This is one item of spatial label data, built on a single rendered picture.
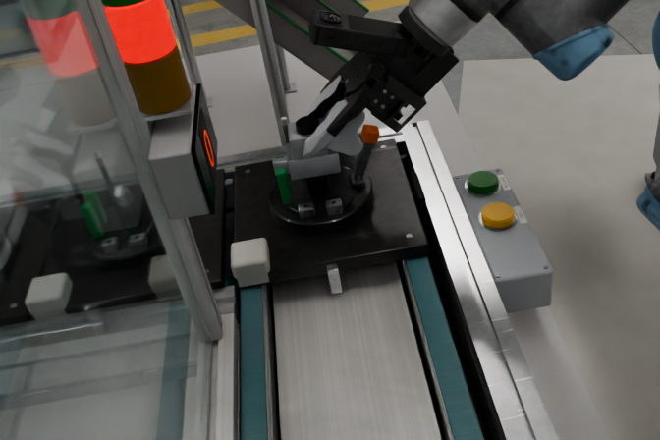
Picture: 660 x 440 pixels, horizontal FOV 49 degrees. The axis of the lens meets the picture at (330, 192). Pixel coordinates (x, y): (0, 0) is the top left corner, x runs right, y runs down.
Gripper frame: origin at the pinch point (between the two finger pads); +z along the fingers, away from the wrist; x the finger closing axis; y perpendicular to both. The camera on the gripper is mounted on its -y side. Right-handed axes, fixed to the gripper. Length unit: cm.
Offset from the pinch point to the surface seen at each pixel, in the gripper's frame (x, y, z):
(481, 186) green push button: -2.9, 22.1, -9.3
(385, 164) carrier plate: 5.9, 14.8, -0.7
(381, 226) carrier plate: -7.1, 13.1, 1.4
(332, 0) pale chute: 48.2, 7.6, -4.4
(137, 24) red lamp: -21.6, -27.2, -9.3
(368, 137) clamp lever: -0.9, 6.2, -5.0
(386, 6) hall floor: 279, 110, 34
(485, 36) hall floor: 227, 135, 6
